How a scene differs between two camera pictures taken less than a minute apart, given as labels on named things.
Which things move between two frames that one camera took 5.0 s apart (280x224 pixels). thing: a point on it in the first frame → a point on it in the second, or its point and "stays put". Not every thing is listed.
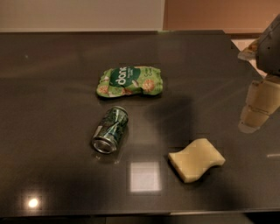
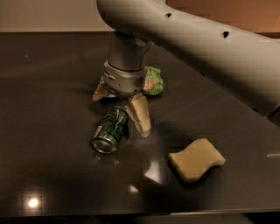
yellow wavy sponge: (195, 158) stays put
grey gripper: (269, 51) → (123, 82)
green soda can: (109, 129) stays put
